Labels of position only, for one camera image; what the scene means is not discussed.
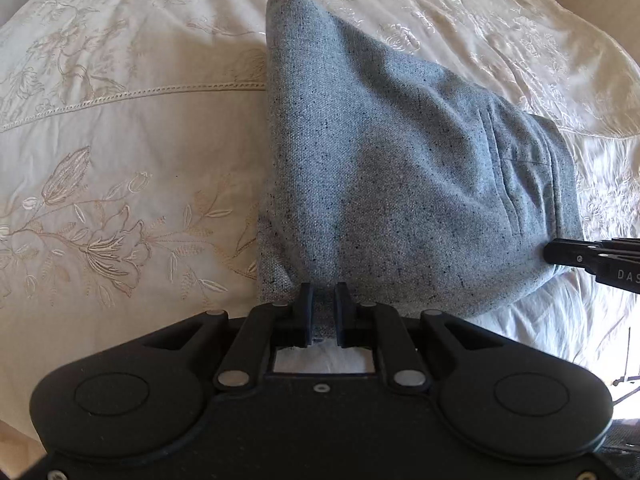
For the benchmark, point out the grey speckled pants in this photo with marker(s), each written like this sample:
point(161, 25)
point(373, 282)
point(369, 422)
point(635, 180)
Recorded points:
point(375, 160)

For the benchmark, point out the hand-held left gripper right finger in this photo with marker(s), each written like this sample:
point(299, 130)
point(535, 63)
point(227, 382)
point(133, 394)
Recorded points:
point(342, 312)

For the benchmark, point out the cream embroidered bedspread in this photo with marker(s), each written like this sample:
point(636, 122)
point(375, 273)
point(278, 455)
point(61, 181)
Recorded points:
point(125, 135)

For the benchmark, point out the black metal stand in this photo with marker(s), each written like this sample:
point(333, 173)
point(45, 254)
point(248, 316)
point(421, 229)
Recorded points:
point(622, 381)

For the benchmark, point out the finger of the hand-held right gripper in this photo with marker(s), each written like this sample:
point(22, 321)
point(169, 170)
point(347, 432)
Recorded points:
point(570, 252)

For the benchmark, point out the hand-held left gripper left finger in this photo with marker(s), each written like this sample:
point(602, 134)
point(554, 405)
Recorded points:
point(306, 312)

